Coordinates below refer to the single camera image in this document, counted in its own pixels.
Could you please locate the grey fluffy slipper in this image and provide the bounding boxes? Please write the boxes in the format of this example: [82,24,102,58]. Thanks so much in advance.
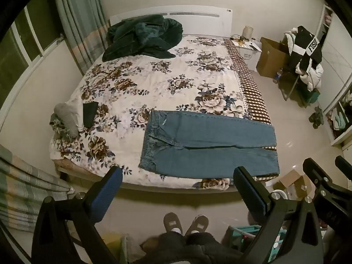
[185,215,209,237]
[163,212,184,236]

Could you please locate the large cardboard box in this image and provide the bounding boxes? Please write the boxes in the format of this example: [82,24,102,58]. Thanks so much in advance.
[256,37,292,79]

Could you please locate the white folded cloth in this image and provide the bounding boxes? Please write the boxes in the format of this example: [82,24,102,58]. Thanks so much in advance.
[66,99,86,131]

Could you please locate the black folded cloth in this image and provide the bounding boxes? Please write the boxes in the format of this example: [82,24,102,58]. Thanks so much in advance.
[83,101,99,127]

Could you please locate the white nightstand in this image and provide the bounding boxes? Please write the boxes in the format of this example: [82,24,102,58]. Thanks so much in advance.
[230,37,262,71]

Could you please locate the white bed headboard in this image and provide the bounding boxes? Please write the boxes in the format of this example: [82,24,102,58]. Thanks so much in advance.
[109,5,234,37]

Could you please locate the teal plastic basket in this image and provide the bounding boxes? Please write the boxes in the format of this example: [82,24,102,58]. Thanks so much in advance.
[225,224,287,264]

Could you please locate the person's dark fleece clothing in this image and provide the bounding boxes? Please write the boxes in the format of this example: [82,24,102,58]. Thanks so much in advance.
[135,232,243,264]

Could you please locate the green striped curtain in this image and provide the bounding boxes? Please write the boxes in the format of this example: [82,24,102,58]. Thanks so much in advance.
[0,144,71,233]
[52,0,111,75]

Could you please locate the window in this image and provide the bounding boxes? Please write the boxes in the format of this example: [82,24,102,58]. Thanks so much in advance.
[0,3,64,99]

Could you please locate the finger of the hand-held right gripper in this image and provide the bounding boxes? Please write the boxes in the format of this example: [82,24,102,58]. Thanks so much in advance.
[335,155,352,172]
[302,158,352,198]

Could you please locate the white wardrobe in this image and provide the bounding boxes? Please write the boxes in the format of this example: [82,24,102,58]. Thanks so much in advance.
[315,4,352,146]

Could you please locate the yellow box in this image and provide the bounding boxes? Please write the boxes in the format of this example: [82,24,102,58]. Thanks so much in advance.
[104,233,125,264]

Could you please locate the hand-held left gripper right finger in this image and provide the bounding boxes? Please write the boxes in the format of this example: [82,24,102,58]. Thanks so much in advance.
[233,166,328,264]

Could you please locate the dark green fluffy blanket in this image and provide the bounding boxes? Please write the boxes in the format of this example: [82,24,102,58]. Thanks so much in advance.
[102,15,183,62]

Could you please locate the brown checkered bed sheet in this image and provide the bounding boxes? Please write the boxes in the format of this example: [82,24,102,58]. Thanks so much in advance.
[224,39,278,183]

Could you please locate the green patterned cloth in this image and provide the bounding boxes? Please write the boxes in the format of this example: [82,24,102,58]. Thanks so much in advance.
[49,114,72,141]

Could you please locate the dark chair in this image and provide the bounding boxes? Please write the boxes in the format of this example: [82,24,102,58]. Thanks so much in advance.
[276,66,321,108]

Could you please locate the small open cardboard box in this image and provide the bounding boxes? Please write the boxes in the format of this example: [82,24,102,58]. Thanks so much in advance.
[272,169,317,202]

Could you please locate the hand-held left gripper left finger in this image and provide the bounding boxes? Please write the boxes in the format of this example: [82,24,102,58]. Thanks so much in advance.
[31,166,123,264]

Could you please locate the blue denim pants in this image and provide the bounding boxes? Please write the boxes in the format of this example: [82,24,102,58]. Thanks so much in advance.
[138,109,280,178]

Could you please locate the black jacket with white stripe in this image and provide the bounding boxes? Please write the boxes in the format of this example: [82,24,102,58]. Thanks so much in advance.
[289,26,323,73]

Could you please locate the pair of green slippers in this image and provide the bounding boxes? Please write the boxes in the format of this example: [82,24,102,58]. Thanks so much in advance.
[308,106,325,129]

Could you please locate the white puffy jacket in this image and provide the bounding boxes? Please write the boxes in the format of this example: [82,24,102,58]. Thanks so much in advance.
[283,30,325,92]

